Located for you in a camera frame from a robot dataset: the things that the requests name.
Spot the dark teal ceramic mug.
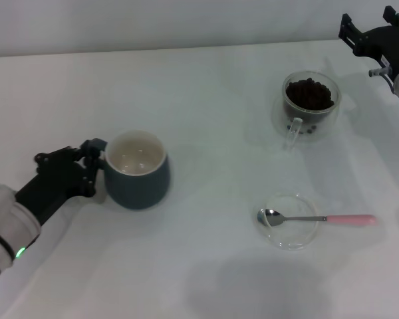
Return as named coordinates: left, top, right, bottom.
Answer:
left=101, top=130, right=171, bottom=211

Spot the pink-handled metal spoon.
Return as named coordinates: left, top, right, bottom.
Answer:
left=257, top=208, right=376, bottom=227

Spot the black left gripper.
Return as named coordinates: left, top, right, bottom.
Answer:
left=15, top=138, right=107, bottom=227

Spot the clear round glass dish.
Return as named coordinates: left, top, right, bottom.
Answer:
left=256, top=192, right=320, bottom=251

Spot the double-walled glass cup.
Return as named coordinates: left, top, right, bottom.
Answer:
left=272, top=70, right=342, bottom=151

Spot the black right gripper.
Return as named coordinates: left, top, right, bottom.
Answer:
left=338, top=5, right=399, bottom=80

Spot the pile of coffee beans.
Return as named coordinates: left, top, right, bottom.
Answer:
left=285, top=77, right=335, bottom=111

